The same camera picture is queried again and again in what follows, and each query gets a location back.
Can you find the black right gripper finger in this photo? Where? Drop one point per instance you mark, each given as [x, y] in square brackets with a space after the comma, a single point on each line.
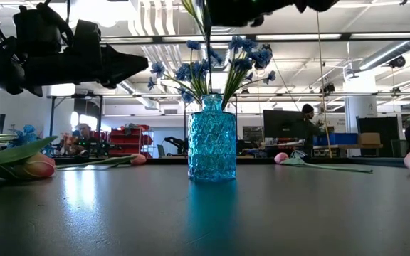
[223, 12]

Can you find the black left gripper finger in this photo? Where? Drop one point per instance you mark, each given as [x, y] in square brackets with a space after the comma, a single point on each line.
[123, 64]
[111, 84]

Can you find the black background robot arm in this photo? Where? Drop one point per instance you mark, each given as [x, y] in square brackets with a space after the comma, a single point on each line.
[176, 144]

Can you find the blue textured glass vase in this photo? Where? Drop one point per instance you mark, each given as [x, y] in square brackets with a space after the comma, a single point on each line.
[212, 149]

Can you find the red shelving unit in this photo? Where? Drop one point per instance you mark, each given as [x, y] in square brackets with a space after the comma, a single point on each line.
[125, 140]

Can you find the black ceiling spotlight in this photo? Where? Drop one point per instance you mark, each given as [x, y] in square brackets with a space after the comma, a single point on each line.
[398, 61]
[328, 88]

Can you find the black computer monitor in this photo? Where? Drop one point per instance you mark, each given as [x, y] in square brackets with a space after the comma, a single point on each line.
[283, 124]

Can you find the small blue storage bin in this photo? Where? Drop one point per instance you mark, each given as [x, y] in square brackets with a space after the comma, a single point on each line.
[322, 139]

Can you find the large blue storage bin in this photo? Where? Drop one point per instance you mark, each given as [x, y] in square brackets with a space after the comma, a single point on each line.
[340, 139]

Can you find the wooden top workbench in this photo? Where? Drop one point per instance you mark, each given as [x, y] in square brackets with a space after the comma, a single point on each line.
[351, 146]

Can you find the brown cardboard box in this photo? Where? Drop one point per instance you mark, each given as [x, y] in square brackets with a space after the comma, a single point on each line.
[368, 138]

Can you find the black cabinet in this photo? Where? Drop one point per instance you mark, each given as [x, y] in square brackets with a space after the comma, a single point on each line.
[386, 128]

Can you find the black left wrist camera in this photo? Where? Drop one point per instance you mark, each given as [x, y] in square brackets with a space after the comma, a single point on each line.
[37, 32]

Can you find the overhead frame beam with lights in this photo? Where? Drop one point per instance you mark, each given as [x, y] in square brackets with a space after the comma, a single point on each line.
[345, 36]

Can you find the silver ventilation duct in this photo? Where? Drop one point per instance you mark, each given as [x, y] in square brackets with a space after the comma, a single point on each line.
[386, 55]

